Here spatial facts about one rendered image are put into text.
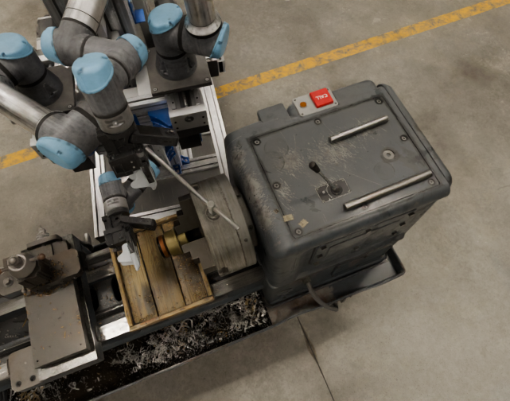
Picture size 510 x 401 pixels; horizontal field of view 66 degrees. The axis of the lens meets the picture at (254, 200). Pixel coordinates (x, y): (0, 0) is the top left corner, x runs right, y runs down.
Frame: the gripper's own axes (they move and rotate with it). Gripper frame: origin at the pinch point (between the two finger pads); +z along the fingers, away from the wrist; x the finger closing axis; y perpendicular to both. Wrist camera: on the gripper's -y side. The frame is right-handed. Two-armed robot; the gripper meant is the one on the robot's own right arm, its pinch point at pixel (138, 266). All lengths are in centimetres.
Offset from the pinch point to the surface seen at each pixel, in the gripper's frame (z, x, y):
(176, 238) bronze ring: -2.6, 5.1, -13.9
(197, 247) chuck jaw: 1.9, 3.4, -19.2
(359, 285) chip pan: 24, -52, -80
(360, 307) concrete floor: 29, -106, -93
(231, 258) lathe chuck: 10.7, 7.8, -27.6
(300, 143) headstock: -13, 19, -59
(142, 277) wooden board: -2.5, -19.3, 2.9
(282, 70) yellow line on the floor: -147, -105, -119
